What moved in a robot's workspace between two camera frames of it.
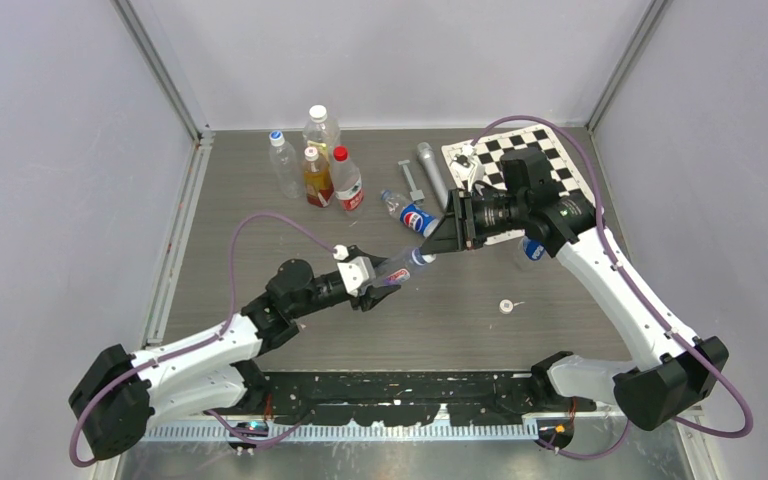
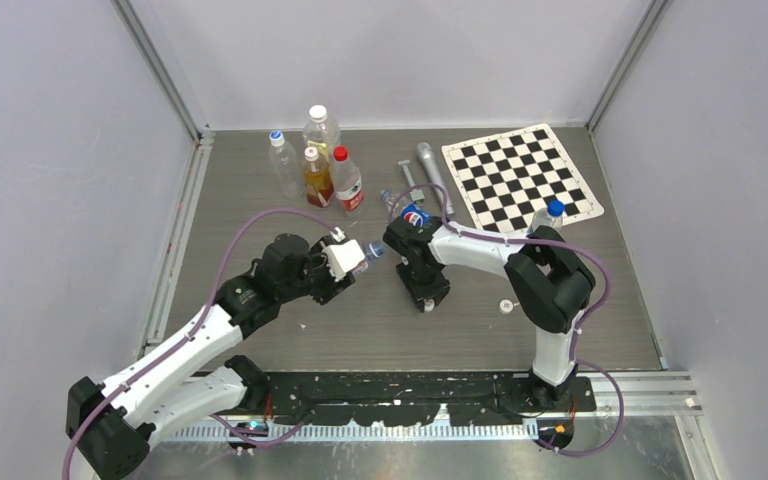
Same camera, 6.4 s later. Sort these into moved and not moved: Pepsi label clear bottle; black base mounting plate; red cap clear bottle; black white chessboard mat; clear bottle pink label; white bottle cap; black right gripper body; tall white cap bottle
Moved: clear bottle pink label; black right gripper body
Not moved: black base mounting plate; white bottle cap; black white chessboard mat; red cap clear bottle; Pepsi label clear bottle; tall white cap bottle
